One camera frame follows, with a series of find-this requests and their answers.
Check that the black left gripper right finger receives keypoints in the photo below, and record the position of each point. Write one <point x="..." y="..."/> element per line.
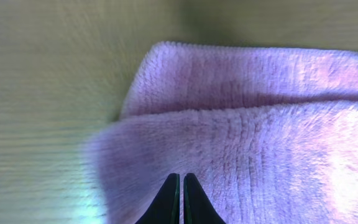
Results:
<point x="197" y="206"/>

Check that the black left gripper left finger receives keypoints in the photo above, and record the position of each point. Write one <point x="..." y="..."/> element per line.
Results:
<point x="165" y="206"/>

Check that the purple cloth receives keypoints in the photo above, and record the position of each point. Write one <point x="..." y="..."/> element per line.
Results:
<point x="270" y="133"/>

